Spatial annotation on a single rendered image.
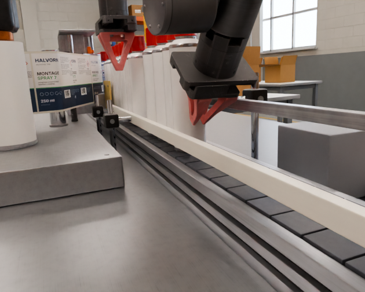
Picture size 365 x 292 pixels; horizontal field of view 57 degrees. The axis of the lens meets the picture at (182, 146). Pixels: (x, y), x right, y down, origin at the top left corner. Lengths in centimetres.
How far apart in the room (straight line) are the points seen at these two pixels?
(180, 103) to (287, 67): 462
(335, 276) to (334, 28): 713
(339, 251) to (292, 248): 3
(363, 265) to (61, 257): 26
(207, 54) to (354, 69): 663
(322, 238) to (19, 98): 55
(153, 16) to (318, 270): 27
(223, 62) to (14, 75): 39
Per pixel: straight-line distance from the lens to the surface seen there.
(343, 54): 715
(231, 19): 38
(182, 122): 51
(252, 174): 31
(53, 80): 90
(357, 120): 31
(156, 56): 61
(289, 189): 27
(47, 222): 45
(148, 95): 66
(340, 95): 719
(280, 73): 502
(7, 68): 66
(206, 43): 41
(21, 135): 67
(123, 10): 71
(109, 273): 33
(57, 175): 52
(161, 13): 34
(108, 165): 52
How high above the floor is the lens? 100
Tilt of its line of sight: 12 degrees down
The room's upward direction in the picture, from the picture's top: 3 degrees counter-clockwise
